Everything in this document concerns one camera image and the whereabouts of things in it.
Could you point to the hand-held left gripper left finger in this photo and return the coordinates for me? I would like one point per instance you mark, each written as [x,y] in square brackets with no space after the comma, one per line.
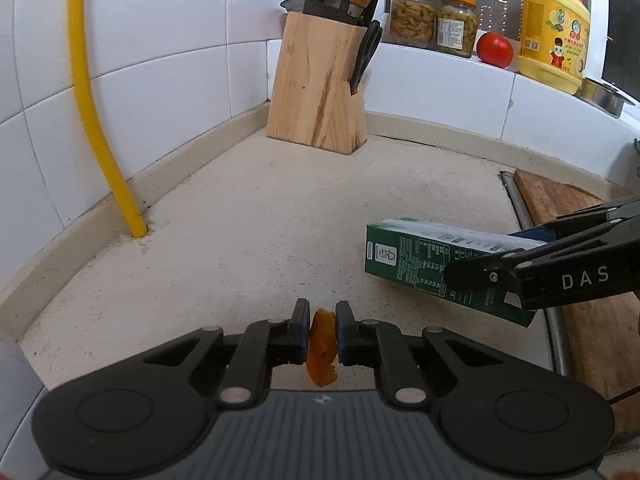
[300,335]

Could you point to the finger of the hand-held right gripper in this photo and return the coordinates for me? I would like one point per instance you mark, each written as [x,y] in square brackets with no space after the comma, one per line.
[475,272]
[532,236]

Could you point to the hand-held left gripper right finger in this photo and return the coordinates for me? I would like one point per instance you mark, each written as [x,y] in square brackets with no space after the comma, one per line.
[344,335]

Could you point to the orange peel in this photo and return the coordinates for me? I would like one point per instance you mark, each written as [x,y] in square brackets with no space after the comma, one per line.
[322,345]

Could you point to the green white carton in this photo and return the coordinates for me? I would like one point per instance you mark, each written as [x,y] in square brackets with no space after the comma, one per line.
[415,260]

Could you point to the wooden cutting board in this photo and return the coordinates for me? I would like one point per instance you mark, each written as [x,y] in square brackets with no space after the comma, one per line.
[590,340]

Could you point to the steel pot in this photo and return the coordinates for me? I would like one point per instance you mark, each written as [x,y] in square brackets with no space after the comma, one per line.
[602,97]

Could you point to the red tomato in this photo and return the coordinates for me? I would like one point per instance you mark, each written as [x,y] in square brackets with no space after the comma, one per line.
[495,50]

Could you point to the yellow detergent bottle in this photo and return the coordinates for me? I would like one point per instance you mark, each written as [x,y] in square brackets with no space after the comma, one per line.
[550,35]

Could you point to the orange lid pickle jar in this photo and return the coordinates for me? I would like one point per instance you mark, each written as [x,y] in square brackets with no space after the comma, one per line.
[456,27]

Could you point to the wooden knife block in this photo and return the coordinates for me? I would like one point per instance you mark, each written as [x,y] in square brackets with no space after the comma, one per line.
[310,90]

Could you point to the black scissors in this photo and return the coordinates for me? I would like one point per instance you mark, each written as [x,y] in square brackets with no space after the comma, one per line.
[367,50]

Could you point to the dark lid pickle jar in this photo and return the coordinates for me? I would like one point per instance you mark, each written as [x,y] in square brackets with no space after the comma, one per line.
[411,20]

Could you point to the small metal bowl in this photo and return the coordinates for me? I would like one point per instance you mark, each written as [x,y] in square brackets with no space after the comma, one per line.
[292,4]

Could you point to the yellow pipe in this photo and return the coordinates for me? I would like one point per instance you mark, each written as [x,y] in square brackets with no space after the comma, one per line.
[82,60]

